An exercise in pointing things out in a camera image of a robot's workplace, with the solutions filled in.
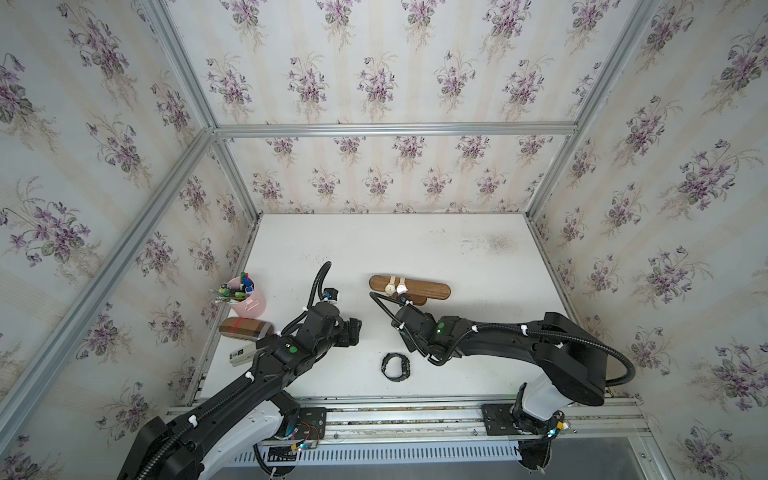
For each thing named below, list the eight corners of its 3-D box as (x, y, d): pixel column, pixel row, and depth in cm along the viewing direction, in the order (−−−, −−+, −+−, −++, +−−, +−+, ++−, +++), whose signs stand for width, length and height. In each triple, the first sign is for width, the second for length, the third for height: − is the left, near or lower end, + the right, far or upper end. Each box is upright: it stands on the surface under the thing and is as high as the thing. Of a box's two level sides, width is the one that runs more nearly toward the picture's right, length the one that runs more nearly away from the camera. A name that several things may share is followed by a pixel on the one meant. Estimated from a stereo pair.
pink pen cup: (227, 322, 92) (207, 300, 82) (237, 295, 99) (219, 272, 88) (263, 322, 92) (248, 300, 82) (271, 296, 99) (258, 272, 88)
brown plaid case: (220, 341, 88) (215, 336, 85) (227, 322, 92) (222, 317, 89) (271, 341, 88) (267, 337, 85) (276, 322, 92) (272, 317, 89)
